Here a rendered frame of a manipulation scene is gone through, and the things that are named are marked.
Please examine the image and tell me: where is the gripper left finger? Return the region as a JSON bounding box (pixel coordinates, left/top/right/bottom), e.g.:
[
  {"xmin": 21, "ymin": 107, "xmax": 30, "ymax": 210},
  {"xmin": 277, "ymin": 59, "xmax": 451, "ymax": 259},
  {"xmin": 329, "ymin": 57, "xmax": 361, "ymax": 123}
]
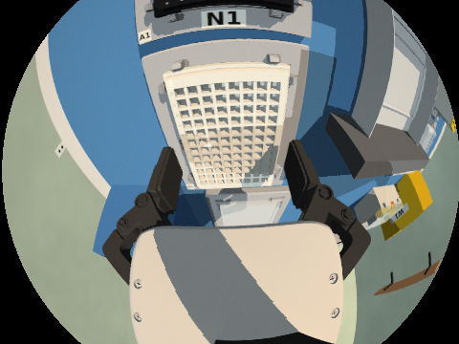
[{"xmin": 102, "ymin": 146, "xmax": 183, "ymax": 286}]

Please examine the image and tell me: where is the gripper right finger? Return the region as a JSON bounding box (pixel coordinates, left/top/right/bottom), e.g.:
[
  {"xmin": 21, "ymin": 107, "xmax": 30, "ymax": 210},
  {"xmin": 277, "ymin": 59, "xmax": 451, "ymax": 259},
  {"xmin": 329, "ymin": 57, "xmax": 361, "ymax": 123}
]
[{"xmin": 284, "ymin": 140, "xmax": 371, "ymax": 281}]

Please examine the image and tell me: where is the yellow open-top bin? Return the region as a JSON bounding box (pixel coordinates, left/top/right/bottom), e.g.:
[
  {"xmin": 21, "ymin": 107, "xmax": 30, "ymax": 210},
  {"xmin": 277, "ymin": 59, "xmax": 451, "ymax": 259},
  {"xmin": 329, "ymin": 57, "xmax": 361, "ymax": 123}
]
[{"xmin": 381, "ymin": 170, "xmax": 433, "ymax": 241}]

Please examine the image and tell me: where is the blue box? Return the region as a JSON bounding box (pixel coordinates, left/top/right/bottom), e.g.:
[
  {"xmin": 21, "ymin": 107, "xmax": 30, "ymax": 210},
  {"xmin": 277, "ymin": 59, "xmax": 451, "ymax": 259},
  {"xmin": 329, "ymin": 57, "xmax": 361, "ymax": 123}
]
[{"xmin": 93, "ymin": 185, "xmax": 200, "ymax": 258}]

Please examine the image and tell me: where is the blue bench mat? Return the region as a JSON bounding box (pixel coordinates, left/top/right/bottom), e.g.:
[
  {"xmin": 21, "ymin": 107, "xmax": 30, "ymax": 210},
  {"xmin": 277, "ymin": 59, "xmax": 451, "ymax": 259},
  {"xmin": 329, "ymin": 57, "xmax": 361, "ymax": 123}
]
[{"xmin": 48, "ymin": 0, "xmax": 404, "ymax": 220}]

